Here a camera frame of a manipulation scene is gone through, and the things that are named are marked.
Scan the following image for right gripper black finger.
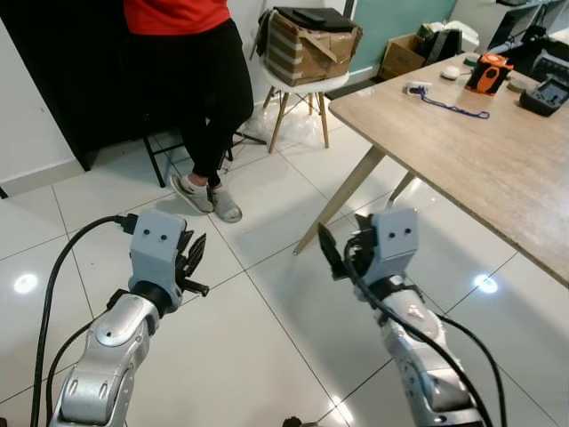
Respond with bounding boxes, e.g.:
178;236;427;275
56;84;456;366
318;224;346;281

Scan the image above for white chair wooden legs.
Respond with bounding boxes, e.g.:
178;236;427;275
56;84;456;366
258;67;353;155

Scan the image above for person red shirt black trousers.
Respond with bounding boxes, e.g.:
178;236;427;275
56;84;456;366
123;0;255;224

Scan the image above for light wooden table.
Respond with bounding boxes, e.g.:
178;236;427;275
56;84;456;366
293;49;569;287

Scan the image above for striped brown cardboard box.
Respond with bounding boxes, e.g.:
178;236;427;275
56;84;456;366
258;11;364;87

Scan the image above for plain brown cardboard box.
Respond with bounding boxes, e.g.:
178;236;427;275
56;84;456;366
378;34;430;82

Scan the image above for black handheld device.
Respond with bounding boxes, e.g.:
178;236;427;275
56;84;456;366
519;76;569;117

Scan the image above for tall black cabinet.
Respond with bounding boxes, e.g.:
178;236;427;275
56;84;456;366
0;0;192;172

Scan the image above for orange and black device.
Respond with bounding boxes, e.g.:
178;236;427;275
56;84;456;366
465;53;515;96

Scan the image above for black equipment case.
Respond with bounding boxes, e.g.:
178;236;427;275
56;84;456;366
509;44;569;86

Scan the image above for flat black case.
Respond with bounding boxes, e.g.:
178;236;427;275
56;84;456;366
274;6;357;33

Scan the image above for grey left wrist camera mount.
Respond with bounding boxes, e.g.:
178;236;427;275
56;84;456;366
129;210;188;291

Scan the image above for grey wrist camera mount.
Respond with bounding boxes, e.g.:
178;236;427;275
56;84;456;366
129;210;188;291
360;208;420;284

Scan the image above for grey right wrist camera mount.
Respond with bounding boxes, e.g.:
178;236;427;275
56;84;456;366
360;208;420;284

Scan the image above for black metal stool frame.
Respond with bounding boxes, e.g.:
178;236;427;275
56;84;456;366
142;127;268;189

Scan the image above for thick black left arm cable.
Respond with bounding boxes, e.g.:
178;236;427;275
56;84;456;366
31;213;140;427

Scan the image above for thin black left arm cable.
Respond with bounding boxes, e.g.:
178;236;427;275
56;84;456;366
44;320;97;421

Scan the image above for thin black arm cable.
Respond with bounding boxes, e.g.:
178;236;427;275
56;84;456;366
44;320;97;421
439;313;508;427

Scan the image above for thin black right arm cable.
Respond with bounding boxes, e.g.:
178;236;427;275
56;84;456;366
439;313;508;427

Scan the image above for blue lanyard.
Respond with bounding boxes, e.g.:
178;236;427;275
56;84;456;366
420;91;492;121

